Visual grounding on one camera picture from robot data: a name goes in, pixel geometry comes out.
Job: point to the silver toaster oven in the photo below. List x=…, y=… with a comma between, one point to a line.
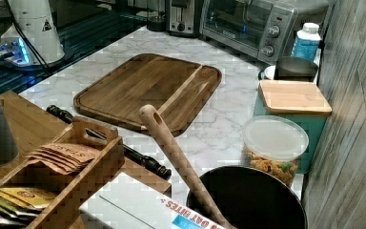
x=260, y=28

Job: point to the silver toaster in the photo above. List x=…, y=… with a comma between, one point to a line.
x=183, y=17

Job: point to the wooden tea organizer box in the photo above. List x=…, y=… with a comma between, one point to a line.
x=72, y=190

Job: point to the white blue plastic bottle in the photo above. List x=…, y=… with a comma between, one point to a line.
x=306, y=42

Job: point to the teal box with wooden lid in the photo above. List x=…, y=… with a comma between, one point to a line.
x=301, y=102

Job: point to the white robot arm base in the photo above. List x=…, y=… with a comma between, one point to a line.
x=32, y=34

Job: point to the wooden spoon handle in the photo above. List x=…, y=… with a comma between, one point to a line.
x=160, y=132

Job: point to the black frying pan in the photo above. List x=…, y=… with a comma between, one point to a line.
x=246, y=198

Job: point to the colourful tea bag packets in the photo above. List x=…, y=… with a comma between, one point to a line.
x=19, y=206

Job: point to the large wooden cutting board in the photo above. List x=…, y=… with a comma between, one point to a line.
x=178, y=89

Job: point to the white oat bites box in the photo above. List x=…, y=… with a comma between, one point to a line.
x=126, y=203

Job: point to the clear plastic snack jar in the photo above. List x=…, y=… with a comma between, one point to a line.
x=274, y=145

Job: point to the brown tea bag packets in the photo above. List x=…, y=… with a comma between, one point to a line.
x=63, y=158

